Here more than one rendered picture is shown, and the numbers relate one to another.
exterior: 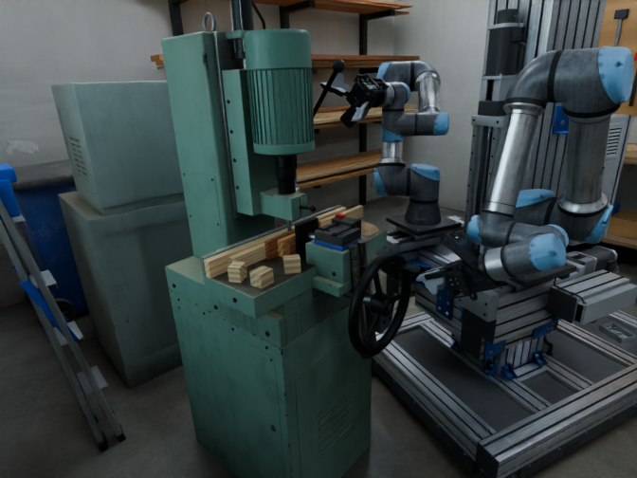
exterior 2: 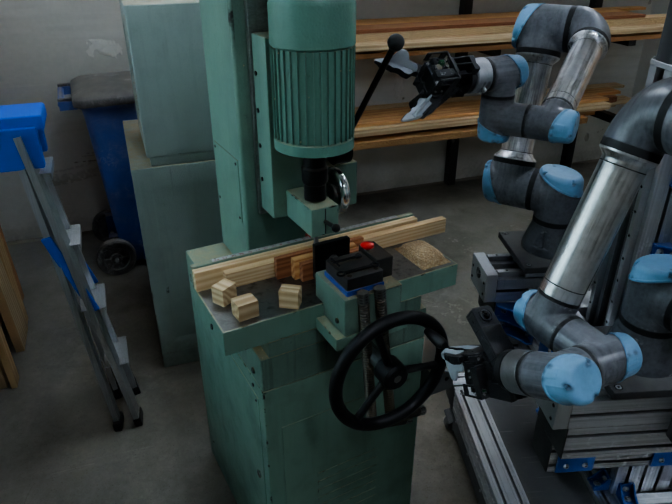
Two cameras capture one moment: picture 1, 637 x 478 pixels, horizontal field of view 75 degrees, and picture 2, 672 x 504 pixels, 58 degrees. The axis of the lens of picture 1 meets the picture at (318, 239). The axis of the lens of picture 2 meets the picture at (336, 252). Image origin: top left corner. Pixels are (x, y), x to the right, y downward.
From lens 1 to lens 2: 47 cm
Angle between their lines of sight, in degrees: 20
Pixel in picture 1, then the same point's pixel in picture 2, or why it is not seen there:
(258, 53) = (275, 28)
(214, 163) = (237, 145)
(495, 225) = (544, 314)
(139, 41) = not seen: outside the picture
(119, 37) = not seen: outside the picture
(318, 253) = (325, 289)
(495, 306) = (566, 412)
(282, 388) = (265, 435)
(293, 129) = (313, 128)
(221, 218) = (242, 211)
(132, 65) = not seen: outside the picture
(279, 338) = (261, 380)
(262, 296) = (235, 332)
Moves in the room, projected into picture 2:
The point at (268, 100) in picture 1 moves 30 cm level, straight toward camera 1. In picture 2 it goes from (286, 87) to (226, 131)
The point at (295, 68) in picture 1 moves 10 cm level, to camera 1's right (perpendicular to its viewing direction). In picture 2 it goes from (320, 51) to (370, 55)
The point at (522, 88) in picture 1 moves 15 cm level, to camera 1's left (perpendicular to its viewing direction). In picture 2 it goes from (621, 128) to (522, 118)
